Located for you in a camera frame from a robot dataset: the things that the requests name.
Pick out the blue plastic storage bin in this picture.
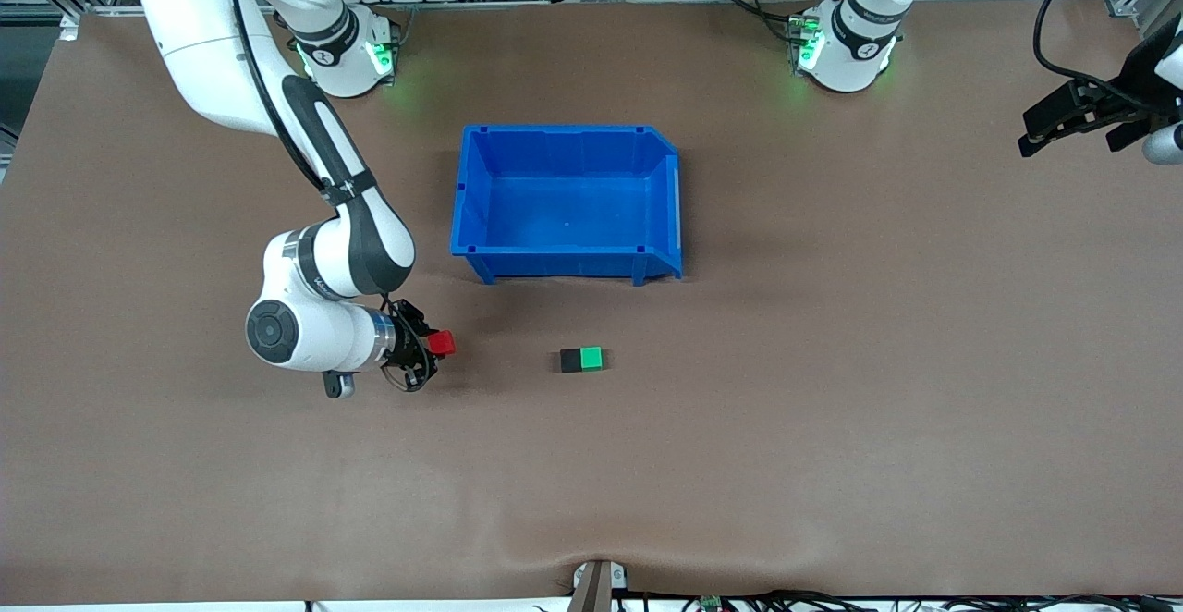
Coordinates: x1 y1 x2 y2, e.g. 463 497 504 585
449 124 685 288

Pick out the brown camera mount post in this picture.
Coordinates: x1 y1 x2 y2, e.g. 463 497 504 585
566 559 631 612

